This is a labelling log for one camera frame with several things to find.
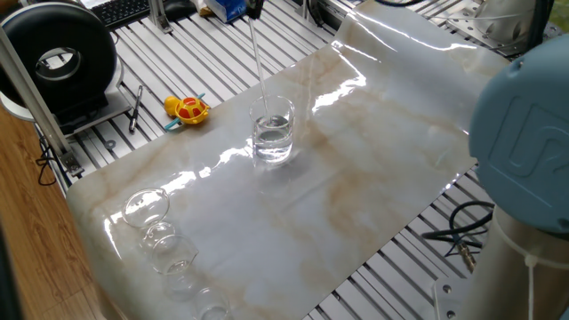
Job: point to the clear glass stirring rod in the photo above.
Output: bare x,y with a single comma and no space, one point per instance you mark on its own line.
258,62

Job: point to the black computer keyboard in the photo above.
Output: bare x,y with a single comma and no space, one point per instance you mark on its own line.
120,11

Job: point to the glossy marble pattern mat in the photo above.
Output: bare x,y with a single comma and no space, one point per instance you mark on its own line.
378,155

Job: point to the black pen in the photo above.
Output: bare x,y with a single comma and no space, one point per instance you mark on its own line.
135,109

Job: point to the medium empty glass beaker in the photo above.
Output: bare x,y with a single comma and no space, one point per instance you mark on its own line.
173,255

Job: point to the yellow orange turtle toy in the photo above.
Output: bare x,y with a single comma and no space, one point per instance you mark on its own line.
191,111

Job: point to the small metal washer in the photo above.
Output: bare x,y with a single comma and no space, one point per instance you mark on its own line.
107,145

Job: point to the silver metal mount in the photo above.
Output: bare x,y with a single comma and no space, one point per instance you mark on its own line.
498,22

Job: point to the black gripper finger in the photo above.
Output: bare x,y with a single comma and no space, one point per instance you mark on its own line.
250,8
259,6

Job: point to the blue tissue pack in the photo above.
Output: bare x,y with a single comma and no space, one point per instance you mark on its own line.
224,9

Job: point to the small empty glass beaker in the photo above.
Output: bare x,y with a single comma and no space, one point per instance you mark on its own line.
212,309

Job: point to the black computer mouse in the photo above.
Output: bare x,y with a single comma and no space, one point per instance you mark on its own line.
180,9

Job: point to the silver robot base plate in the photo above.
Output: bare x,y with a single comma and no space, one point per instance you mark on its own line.
446,298

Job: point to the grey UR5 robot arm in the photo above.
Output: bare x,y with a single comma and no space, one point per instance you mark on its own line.
524,133

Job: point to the glass beaker with water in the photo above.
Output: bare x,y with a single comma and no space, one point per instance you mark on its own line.
273,142

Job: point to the aluminium frame strut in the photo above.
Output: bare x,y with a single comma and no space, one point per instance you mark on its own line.
158,15
31,98

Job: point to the large empty glass beaker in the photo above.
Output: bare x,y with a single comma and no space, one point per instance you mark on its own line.
146,209

